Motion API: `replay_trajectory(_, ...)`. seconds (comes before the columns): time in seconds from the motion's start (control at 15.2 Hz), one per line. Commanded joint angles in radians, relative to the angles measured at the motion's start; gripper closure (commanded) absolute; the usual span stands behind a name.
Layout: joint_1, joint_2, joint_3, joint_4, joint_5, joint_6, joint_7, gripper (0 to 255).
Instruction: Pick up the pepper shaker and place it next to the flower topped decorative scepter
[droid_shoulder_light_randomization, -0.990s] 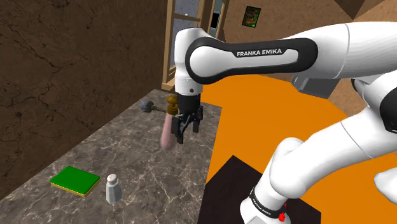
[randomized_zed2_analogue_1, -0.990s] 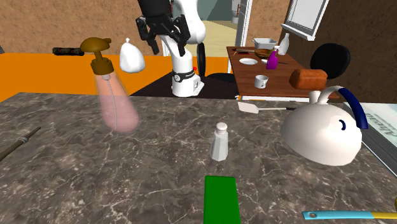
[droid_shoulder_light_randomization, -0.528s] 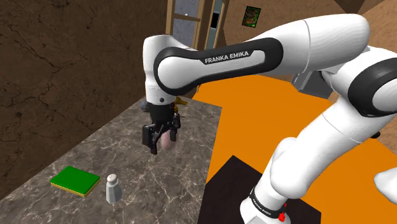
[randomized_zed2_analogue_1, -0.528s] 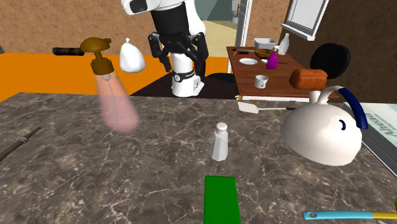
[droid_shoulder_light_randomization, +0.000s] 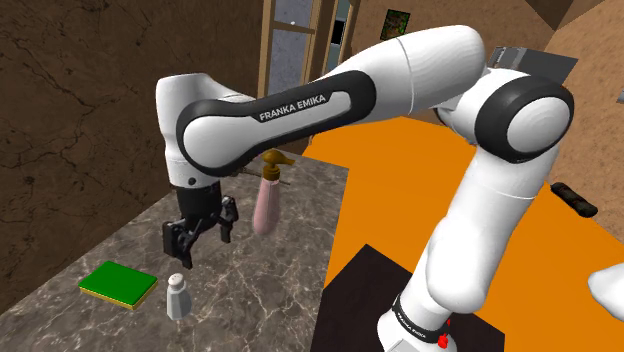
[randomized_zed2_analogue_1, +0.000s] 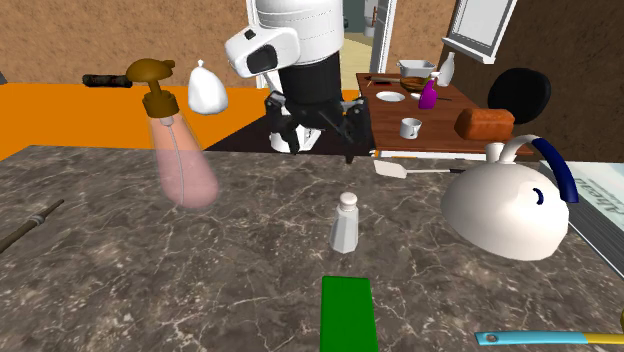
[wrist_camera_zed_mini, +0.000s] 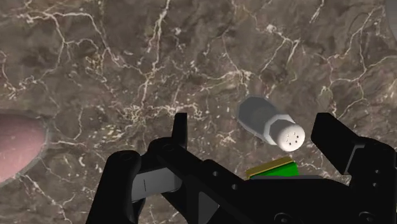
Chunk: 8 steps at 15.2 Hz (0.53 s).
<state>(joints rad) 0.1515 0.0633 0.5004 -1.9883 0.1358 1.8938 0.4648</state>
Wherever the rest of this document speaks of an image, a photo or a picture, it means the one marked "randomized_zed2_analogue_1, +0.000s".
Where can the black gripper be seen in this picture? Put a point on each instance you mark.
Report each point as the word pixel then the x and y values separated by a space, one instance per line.
pixel 312 88

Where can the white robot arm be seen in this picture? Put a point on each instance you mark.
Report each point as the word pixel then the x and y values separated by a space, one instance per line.
pixel 297 29

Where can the white plate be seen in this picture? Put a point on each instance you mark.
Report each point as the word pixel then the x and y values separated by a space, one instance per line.
pixel 390 96

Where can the dark robot stand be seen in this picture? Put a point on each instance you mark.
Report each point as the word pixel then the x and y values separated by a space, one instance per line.
pixel 244 142

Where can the white spatula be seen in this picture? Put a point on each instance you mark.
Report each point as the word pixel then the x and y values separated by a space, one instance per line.
pixel 390 169

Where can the white mug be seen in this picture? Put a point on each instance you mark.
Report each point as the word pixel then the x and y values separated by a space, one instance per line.
pixel 409 129

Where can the brown wooden bowl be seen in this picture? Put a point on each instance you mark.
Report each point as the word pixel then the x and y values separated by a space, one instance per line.
pixel 413 84

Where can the white salt shaker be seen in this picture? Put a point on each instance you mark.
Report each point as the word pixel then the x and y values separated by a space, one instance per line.
pixel 344 229

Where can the purple spray bottle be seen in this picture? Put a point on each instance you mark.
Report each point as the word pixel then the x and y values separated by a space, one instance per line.
pixel 428 97

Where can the white rectangular dish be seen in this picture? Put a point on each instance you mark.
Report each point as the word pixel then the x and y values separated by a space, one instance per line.
pixel 417 66

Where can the white tied bag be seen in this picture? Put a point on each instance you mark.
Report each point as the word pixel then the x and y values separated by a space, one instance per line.
pixel 207 92

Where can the brown wooden table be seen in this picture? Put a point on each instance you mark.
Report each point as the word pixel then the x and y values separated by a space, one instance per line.
pixel 438 124

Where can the white bottle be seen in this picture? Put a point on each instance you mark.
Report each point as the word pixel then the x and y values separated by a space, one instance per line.
pixel 446 73

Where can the pink pump bottle brown top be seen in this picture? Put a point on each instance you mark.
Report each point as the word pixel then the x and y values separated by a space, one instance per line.
pixel 183 166

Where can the brown bread loaf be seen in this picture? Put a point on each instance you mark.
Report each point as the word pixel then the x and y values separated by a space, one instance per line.
pixel 485 124

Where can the white framed window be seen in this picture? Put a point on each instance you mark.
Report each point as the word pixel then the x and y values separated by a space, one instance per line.
pixel 480 22

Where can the green flat block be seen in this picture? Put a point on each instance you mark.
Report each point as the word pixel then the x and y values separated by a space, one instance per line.
pixel 348 317

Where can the dark short rod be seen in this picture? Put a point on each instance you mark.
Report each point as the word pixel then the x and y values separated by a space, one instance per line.
pixel 105 81

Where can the orange counter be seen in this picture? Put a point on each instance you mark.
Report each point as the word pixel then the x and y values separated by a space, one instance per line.
pixel 73 117

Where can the pale book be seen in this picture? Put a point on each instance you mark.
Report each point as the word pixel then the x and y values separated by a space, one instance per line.
pixel 599 204

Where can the dark thin long rod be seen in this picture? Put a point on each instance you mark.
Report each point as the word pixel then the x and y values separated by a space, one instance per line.
pixel 29 224

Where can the white door frame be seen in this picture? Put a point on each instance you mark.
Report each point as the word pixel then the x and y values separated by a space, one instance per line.
pixel 382 34

